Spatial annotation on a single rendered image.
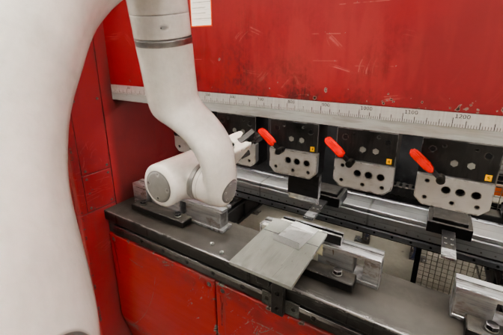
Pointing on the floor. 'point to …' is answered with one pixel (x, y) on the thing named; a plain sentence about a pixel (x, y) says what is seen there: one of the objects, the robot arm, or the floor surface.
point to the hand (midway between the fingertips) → (248, 144)
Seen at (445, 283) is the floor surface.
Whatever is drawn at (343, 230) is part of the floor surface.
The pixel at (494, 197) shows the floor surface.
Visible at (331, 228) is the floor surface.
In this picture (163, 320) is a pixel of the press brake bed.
